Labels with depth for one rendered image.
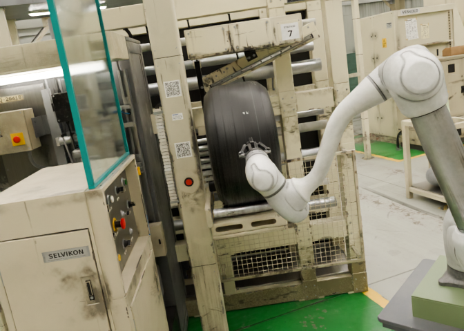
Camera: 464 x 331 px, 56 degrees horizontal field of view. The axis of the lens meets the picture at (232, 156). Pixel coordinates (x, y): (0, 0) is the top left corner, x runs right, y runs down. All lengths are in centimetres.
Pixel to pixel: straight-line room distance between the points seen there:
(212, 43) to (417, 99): 131
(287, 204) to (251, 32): 108
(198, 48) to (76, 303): 136
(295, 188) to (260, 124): 45
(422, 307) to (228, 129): 99
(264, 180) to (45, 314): 83
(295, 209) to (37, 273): 87
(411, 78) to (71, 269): 115
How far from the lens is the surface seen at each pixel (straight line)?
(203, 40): 232
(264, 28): 233
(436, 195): 451
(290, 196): 153
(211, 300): 236
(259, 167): 146
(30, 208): 150
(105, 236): 146
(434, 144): 134
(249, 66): 245
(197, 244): 223
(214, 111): 193
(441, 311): 166
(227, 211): 209
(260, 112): 191
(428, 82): 124
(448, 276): 174
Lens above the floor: 158
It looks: 12 degrees down
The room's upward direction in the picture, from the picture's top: 9 degrees counter-clockwise
